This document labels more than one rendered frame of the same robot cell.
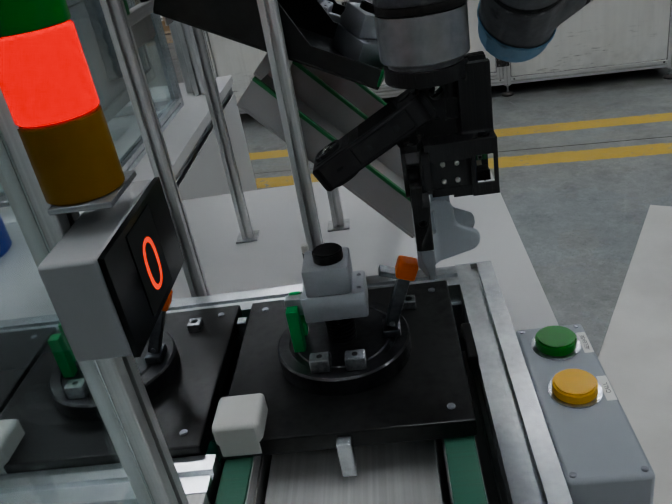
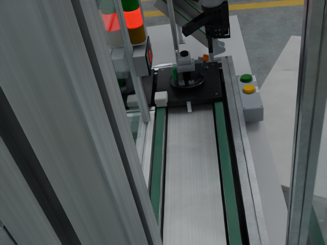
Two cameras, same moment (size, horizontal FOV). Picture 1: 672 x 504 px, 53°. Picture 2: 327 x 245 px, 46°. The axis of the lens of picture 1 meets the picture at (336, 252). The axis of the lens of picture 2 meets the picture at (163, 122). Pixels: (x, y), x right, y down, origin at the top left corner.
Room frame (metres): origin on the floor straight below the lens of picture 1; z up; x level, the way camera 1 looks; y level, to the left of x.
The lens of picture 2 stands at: (-0.63, 0.08, 1.78)
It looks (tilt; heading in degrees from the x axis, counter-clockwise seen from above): 39 degrees down; 2
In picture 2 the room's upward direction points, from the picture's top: 11 degrees counter-clockwise
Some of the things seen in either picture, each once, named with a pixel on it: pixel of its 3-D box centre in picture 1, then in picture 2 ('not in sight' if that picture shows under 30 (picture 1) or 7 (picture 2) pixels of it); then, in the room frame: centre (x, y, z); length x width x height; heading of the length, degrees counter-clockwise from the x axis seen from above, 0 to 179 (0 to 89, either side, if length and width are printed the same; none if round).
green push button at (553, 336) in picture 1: (555, 343); (246, 78); (0.54, -0.20, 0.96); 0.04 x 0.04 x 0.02
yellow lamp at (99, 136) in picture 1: (72, 153); (136, 32); (0.41, 0.15, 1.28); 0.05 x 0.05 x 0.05
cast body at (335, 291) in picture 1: (322, 280); (182, 61); (0.59, 0.02, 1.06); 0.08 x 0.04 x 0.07; 83
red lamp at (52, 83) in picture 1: (43, 72); (132, 16); (0.41, 0.15, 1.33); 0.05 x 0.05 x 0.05
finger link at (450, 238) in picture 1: (448, 242); (217, 50); (0.56, -0.10, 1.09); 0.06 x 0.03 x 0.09; 83
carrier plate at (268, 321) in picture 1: (347, 358); (188, 83); (0.59, 0.01, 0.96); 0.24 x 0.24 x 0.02; 83
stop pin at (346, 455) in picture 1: (346, 456); (189, 106); (0.46, 0.02, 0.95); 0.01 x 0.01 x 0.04; 83
